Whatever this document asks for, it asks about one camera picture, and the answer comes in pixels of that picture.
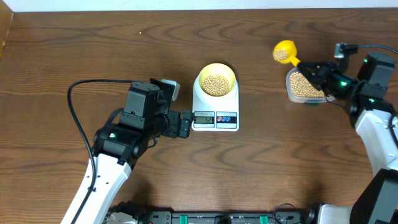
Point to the soybeans in yellow bowl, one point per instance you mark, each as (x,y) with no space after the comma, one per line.
(216,85)

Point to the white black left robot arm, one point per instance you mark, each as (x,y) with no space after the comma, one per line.
(121,141)

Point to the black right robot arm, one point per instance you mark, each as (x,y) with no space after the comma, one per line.
(375,121)

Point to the yellow plastic bowl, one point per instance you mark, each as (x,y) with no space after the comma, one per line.
(218,68)

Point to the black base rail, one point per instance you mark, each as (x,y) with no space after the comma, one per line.
(285,214)

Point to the yellow measuring scoop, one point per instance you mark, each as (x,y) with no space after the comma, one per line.
(286,52)

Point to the clear container of soybeans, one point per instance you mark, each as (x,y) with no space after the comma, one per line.
(300,90)

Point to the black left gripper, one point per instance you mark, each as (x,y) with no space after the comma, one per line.
(184,124)

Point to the white digital kitchen scale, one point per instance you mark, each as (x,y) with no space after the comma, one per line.
(212,113)

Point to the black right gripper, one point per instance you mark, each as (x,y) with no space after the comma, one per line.
(324,68)

